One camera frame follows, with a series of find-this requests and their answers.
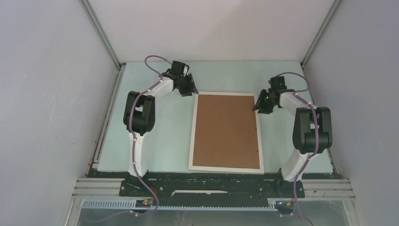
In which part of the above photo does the aluminium corner rail right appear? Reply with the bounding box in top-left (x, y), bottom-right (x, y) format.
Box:
top-left (301, 0), bottom-right (343, 69)

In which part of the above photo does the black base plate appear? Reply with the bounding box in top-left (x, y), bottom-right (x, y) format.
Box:
top-left (119, 172), bottom-right (305, 208)

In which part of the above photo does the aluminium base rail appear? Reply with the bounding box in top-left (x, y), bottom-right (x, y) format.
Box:
top-left (63, 178), bottom-right (365, 226)

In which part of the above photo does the brown backing board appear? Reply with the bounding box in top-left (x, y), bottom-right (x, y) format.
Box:
top-left (192, 95), bottom-right (261, 170)

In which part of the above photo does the aluminium corner rail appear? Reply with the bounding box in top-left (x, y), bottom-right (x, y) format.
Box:
top-left (301, 0), bottom-right (343, 69)
top-left (79, 0), bottom-right (122, 70)

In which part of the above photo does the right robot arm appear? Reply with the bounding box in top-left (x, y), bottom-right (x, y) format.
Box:
top-left (252, 73), bottom-right (333, 197)

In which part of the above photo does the aluminium corner rail left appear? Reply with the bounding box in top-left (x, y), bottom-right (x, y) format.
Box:
top-left (79, 0), bottom-right (122, 70)

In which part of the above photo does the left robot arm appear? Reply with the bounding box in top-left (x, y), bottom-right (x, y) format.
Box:
top-left (123, 55), bottom-right (199, 196)

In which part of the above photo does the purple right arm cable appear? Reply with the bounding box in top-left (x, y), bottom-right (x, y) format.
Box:
top-left (276, 72), bottom-right (320, 226)

